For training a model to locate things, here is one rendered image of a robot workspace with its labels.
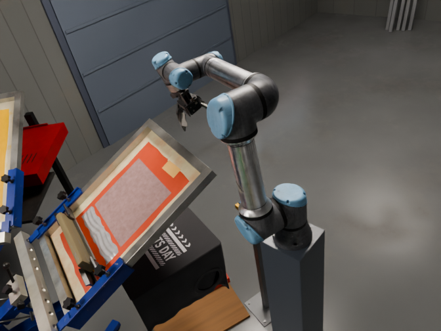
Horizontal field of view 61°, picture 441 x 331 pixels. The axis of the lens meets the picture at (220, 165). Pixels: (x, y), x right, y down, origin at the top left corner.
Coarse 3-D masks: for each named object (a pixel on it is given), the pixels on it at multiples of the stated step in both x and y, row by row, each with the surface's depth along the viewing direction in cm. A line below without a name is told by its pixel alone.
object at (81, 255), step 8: (56, 216) 167; (64, 216) 167; (64, 224) 161; (72, 224) 167; (64, 232) 158; (72, 232) 158; (72, 240) 152; (80, 240) 158; (72, 248) 149; (80, 248) 151; (80, 256) 145; (88, 256) 150; (80, 264) 143; (88, 264) 145
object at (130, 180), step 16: (144, 160) 175; (160, 160) 169; (128, 176) 174; (144, 176) 168; (112, 192) 174; (128, 192) 168; (96, 208) 173; (112, 208) 167; (80, 224) 173; (64, 240) 172
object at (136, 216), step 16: (160, 176) 163; (176, 176) 158; (144, 192) 162; (160, 192) 157; (176, 192) 152; (128, 208) 162; (144, 208) 157; (160, 208) 152; (112, 224) 162; (128, 224) 157; (144, 224) 152; (112, 240) 156; (128, 240) 151; (96, 256) 156
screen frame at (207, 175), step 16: (144, 128) 183; (160, 128) 176; (128, 144) 182; (176, 144) 164; (112, 160) 182; (192, 160) 153; (96, 176) 181; (208, 176) 144; (192, 192) 143; (176, 208) 143; (160, 224) 142; (48, 240) 175; (144, 240) 142; (48, 256) 166; (128, 256) 142; (64, 288) 150
